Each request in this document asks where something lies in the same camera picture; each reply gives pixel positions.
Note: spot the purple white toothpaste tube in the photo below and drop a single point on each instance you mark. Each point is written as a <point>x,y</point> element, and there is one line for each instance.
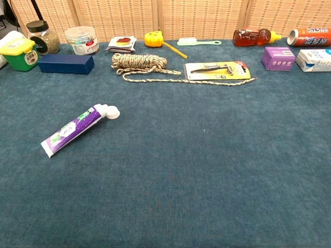
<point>69,129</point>

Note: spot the blue table cloth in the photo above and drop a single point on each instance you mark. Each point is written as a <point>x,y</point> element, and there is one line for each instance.
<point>181,168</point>

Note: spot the razor in blister pack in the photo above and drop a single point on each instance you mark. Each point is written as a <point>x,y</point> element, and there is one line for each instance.
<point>217,71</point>

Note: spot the mint green brush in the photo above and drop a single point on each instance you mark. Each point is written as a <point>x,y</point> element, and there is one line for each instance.
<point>188,41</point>

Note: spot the yellow tape measure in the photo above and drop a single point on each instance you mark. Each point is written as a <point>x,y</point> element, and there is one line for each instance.
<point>153,38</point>

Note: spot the white snack packet red cake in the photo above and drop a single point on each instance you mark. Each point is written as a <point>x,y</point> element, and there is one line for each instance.
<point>121,44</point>

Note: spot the bamboo folding screen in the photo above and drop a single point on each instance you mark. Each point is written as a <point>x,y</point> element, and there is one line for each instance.
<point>201,18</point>

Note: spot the dark blue rectangular box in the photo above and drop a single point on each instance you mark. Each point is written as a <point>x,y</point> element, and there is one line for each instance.
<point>66,64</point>

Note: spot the clear plastic tub of clips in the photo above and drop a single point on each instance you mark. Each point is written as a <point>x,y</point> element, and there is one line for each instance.
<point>82,38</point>

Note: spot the honey bear bottle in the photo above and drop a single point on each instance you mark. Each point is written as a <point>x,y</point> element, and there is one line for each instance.
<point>248,37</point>

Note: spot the small purple box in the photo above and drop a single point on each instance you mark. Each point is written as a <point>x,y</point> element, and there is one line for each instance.
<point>278,58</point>

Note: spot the glass jar black lid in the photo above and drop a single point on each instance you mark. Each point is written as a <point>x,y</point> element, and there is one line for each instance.
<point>49,38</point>

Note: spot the green box yellow lid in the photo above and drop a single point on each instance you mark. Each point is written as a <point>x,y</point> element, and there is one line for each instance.
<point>20,59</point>

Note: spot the white blue milk carton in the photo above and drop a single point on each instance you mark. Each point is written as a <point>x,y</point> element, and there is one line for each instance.
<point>314,60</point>

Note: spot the orange soda can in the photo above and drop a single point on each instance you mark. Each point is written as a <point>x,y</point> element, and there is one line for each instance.
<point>313,37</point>

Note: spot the black tripod stand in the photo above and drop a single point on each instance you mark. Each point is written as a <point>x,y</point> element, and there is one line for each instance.
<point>37,10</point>

